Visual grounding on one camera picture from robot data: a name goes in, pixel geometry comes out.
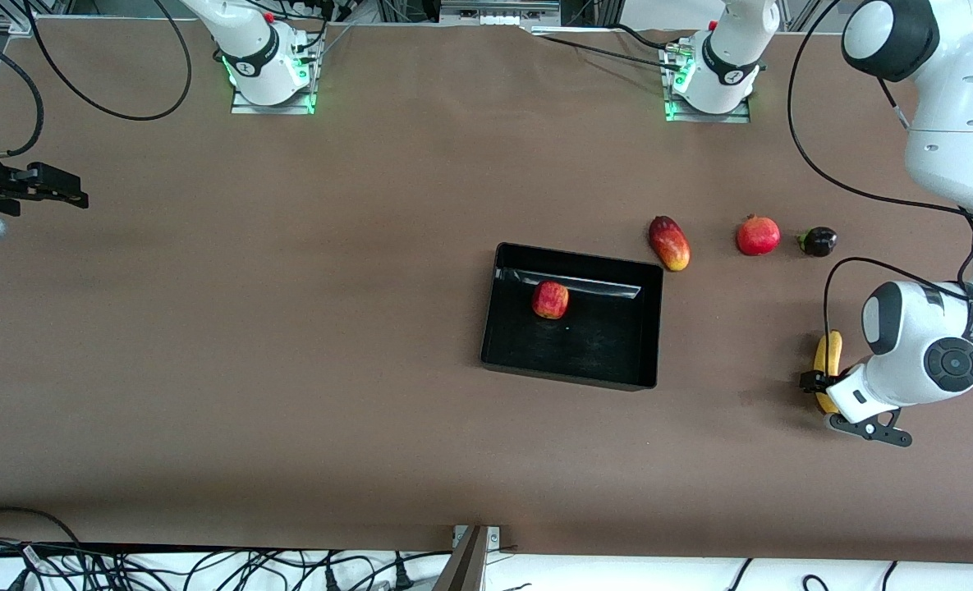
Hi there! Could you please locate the black rectangular plastic box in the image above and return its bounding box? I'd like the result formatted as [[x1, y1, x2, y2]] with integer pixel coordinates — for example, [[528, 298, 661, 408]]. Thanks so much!
[[480, 241, 665, 392]]

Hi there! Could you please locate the yellow banana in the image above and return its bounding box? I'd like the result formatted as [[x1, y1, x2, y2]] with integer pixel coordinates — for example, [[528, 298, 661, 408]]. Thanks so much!
[[812, 329, 845, 415]]

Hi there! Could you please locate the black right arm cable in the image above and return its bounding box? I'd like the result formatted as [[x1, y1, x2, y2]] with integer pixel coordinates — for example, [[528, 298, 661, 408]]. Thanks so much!
[[0, 27, 46, 158]]

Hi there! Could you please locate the black cable with white tag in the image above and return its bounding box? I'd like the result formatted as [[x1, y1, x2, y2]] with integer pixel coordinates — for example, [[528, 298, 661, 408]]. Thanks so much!
[[10, 543, 76, 591]]

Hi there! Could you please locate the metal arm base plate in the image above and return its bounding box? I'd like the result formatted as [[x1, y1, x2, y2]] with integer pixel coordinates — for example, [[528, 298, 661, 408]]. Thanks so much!
[[231, 33, 317, 115], [662, 41, 752, 125]]

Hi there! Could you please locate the dark purple round fruit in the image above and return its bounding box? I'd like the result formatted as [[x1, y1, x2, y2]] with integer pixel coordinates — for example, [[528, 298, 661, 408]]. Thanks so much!
[[796, 226, 838, 259]]

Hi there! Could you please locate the black looping cable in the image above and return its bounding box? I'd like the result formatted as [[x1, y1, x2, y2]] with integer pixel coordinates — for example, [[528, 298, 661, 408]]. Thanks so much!
[[23, 0, 194, 122]]

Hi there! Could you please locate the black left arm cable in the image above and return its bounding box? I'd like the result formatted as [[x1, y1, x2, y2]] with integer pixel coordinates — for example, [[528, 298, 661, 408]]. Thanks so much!
[[787, 0, 973, 333]]

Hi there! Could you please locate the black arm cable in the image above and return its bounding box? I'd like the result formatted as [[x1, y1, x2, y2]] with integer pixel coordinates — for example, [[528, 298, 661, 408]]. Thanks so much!
[[787, 0, 973, 333], [0, 27, 46, 158]]

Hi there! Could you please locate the white power strip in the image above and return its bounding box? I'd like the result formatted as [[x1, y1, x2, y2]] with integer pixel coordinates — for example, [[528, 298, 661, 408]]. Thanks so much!
[[440, 0, 562, 27]]

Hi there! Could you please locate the black arched floor cable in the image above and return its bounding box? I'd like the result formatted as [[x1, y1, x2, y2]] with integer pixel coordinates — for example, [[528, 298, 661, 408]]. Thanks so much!
[[0, 506, 85, 547]]

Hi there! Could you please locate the aluminium camera stand profile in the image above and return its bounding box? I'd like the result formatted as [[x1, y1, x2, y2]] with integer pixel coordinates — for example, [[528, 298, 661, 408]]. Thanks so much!
[[432, 525, 491, 591]]

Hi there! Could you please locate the red apple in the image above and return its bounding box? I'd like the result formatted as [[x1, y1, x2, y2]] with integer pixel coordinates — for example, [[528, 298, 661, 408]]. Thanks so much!
[[531, 280, 571, 321]]

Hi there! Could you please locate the red yellow mango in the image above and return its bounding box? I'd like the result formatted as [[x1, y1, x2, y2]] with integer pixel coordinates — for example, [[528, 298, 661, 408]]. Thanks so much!
[[649, 215, 691, 273]]

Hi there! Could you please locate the metal stand bracket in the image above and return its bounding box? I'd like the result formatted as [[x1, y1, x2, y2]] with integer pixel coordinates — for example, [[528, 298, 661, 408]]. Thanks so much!
[[452, 525, 503, 549]]

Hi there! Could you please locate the red pomegranate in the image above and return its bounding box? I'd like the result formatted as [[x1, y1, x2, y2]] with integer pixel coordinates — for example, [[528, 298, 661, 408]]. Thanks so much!
[[737, 214, 782, 257]]

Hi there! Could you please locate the black base power cable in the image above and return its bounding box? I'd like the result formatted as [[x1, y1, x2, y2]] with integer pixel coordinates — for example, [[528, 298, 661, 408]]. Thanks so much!
[[534, 33, 686, 71], [612, 21, 674, 52]]

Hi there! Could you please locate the brown table cover sheet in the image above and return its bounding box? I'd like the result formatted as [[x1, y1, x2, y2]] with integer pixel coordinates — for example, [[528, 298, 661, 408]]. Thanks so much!
[[0, 16, 973, 566]]

